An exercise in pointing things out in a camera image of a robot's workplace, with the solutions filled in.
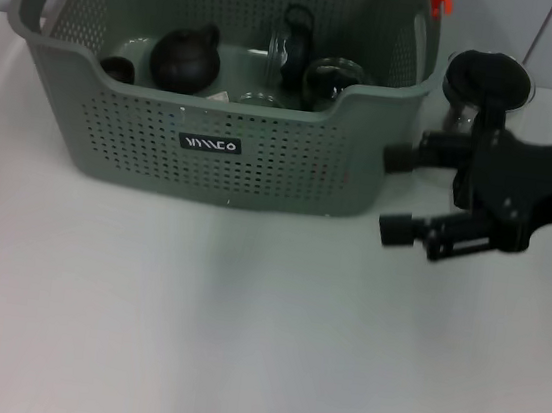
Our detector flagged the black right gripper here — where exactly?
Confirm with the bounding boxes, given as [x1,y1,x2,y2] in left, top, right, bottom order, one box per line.
[371,112,552,277]

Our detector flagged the grey perforated storage bin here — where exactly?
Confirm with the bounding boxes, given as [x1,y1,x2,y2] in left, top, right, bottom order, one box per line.
[0,0,456,234]

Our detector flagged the dark clay teacup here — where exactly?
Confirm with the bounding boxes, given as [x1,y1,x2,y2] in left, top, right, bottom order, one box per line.
[97,54,138,85]

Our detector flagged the dark clay teapot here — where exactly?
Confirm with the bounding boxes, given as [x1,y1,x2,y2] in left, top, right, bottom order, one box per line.
[145,15,228,100]

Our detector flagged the glass pitcher black handle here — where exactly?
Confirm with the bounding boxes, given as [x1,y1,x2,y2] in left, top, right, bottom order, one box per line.
[406,42,541,217]

